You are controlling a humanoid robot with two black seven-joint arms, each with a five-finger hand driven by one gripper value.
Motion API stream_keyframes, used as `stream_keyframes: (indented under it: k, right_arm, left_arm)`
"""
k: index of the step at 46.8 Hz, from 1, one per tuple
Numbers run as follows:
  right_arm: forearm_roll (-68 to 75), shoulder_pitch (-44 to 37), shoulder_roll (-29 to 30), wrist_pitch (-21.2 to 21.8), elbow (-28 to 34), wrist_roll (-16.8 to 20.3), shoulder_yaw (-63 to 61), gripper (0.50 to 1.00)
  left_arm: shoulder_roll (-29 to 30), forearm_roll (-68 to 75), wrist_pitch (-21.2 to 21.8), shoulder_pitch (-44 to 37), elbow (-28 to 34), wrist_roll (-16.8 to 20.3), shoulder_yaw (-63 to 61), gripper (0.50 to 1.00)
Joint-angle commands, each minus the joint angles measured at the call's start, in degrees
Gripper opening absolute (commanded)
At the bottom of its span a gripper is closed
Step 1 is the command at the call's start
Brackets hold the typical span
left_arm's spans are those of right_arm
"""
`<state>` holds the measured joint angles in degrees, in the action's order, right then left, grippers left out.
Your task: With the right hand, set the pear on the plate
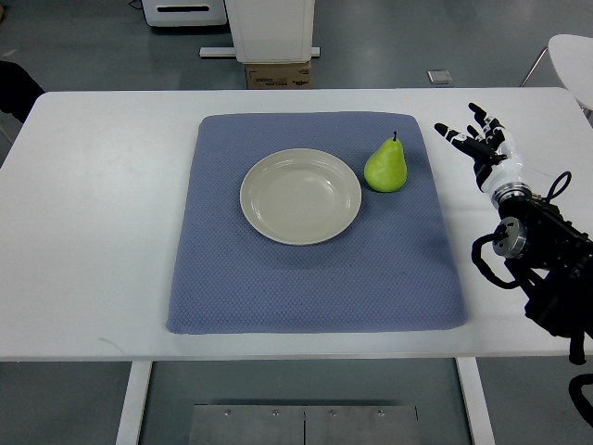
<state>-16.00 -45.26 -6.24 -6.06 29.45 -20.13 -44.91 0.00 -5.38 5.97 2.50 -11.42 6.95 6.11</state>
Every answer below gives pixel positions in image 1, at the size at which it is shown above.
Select blue textured mat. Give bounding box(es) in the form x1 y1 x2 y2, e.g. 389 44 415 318
167 111 467 334

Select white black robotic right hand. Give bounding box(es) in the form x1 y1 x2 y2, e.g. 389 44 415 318
434 103 523 197

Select brown cardboard box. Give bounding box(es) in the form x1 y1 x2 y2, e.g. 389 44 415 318
245 61 312 90

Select white table left leg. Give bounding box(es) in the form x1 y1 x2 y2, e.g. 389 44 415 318
115 361 153 445

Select white appliance with black slot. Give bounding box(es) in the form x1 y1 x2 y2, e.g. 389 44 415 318
141 0 227 27

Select beige round plate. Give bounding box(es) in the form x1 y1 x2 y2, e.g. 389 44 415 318
239 148 362 246

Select white table leg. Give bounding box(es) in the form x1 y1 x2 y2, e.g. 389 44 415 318
115 361 153 445
455 357 496 445

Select white cabinet on floor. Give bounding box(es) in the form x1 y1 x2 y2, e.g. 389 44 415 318
199 0 321 64

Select white chair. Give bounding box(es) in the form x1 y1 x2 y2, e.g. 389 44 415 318
520 34 593 121

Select grey floor socket plate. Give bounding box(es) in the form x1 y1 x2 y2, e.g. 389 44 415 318
426 70 453 85

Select white table right leg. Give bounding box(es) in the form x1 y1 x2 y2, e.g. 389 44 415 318
455 357 496 445

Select black object at left edge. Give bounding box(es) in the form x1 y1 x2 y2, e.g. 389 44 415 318
0 60 44 123

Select green pear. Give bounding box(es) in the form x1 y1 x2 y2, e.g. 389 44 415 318
363 132 408 193

